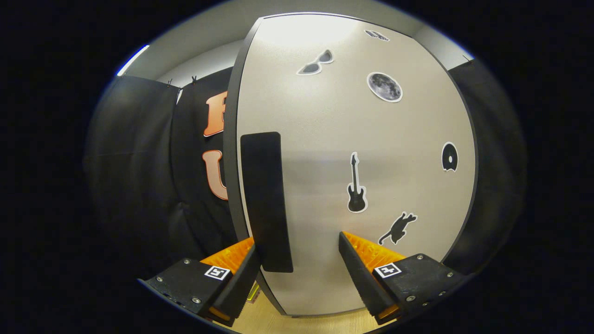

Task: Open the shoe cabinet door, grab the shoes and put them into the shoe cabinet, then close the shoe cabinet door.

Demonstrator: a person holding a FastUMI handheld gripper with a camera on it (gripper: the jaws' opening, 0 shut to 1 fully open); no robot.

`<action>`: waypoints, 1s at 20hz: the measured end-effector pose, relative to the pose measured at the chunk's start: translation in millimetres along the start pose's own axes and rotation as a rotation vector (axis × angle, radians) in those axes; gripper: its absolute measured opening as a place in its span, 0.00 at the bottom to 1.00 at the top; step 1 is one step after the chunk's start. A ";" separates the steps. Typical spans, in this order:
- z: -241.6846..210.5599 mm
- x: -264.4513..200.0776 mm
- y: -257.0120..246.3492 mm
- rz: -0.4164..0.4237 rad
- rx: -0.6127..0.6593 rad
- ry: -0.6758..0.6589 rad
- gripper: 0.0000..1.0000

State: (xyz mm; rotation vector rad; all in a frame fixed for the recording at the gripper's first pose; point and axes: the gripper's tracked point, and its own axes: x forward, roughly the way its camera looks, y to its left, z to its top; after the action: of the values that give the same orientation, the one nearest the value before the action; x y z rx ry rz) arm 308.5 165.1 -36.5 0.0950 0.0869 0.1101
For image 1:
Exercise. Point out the black backdrop cloth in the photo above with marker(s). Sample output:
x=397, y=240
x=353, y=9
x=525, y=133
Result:
x=139, y=176

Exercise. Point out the dark grey shoe cabinet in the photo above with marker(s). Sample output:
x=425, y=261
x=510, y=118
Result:
x=229, y=162

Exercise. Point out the yellow-edged book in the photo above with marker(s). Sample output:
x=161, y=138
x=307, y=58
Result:
x=253, y=293

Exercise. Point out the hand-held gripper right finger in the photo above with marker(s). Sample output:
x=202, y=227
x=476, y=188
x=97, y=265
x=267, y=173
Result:
x=359, y=283

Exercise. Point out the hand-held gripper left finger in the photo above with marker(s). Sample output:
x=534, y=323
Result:
x=241, y=287

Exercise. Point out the narrow ceiling light strip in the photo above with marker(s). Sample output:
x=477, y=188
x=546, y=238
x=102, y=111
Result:
x=132, y=60

